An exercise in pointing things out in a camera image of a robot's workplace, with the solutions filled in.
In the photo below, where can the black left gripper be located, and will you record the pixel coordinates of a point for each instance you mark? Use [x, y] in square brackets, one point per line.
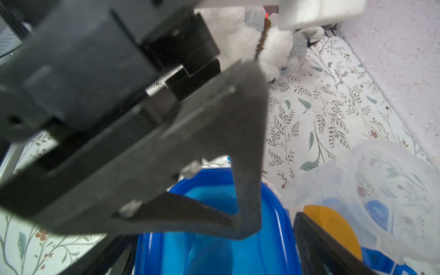
[81, 60]

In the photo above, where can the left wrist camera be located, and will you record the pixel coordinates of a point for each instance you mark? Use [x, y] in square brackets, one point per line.
[298, 14]

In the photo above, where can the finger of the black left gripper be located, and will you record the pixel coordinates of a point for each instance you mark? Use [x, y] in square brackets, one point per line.
[116, 182]

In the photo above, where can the yellow cap bottle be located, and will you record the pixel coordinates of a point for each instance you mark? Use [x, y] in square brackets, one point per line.
[336, 226]

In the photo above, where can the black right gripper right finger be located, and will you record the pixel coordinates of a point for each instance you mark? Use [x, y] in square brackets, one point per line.
[321, 254]

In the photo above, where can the clear plastic container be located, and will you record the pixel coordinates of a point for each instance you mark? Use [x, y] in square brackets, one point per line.
[379, 170]

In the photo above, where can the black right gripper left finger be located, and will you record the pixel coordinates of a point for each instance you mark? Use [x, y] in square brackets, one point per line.
[113, 255]

